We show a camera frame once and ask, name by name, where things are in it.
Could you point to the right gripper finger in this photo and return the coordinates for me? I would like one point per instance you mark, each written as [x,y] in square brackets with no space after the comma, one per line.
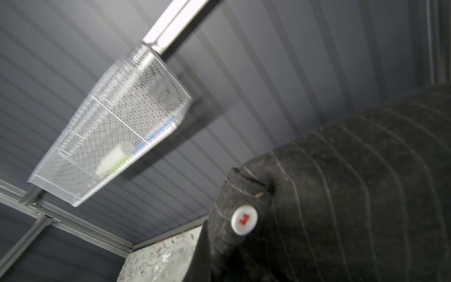
[200,269]

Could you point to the clear plastic vacuum bag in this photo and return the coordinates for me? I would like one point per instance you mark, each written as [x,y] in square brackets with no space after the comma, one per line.
[163,261]

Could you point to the dark grey shirt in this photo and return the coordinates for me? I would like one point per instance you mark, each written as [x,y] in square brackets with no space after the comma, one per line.
[365,199]

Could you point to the white bottle in basket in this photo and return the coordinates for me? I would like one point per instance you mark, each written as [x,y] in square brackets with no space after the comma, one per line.
[113,160]

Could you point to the white wire mesh basket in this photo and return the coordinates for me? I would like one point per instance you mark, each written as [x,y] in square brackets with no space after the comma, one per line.
[138,102]

